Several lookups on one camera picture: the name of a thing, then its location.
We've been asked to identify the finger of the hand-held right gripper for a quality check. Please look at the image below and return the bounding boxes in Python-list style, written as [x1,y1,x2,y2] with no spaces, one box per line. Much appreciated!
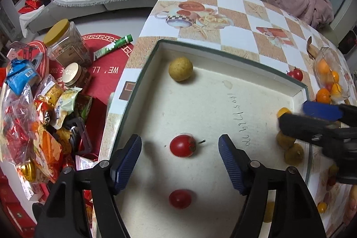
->
[303,101,357,127]
[279,113,339,148]

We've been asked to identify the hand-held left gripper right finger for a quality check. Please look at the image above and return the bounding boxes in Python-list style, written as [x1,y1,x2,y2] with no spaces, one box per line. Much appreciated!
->
[218,134,327,238]

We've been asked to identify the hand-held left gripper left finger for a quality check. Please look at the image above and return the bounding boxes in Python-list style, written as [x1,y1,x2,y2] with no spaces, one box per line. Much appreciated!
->
[32,134,143,238]

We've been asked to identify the white cardboard tray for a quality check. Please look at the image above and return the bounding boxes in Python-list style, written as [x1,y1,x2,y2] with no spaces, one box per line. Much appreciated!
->
[98,39,309,238]

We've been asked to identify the round yellow-brown fruit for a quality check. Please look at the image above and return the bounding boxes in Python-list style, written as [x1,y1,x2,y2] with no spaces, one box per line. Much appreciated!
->
[168,57,194,82]

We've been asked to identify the clear glass bowl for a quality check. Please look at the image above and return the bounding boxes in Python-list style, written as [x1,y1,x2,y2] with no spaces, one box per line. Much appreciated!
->
[314,46,350,100]

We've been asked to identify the black plastic holder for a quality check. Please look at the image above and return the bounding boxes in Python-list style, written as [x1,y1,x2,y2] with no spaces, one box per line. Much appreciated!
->
[64,118,94,155]

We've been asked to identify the long wooden stick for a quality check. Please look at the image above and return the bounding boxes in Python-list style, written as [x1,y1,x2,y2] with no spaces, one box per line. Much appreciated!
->
[306,37,321,60]

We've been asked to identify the pile of snack packets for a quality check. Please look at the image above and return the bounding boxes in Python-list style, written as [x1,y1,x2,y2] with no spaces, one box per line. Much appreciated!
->
[0,71,94,194]

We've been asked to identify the small jar with gold lid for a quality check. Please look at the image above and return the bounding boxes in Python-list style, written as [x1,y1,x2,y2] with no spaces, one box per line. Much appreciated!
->
[61,62,91,89]

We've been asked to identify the green tube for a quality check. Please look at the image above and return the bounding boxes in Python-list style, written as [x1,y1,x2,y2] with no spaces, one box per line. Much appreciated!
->
[93,34,134,61]

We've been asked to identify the red cardboard box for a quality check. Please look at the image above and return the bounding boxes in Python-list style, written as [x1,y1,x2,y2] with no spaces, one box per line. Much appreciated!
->
[0,196,35,229]

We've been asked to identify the plastic jar with yellow lid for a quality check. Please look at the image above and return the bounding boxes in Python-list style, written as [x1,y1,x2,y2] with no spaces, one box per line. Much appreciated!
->
[44,19,93,68]

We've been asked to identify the blue snack packet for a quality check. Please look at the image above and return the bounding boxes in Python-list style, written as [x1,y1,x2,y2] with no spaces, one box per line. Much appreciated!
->
[6,58,38,96]

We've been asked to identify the light grey sofa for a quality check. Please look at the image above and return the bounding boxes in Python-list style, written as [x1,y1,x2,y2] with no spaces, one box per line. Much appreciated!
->
[19,0,159,35]

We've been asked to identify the red packets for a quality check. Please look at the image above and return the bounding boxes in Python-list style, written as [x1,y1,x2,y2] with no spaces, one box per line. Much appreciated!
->
[18,0,46,14]

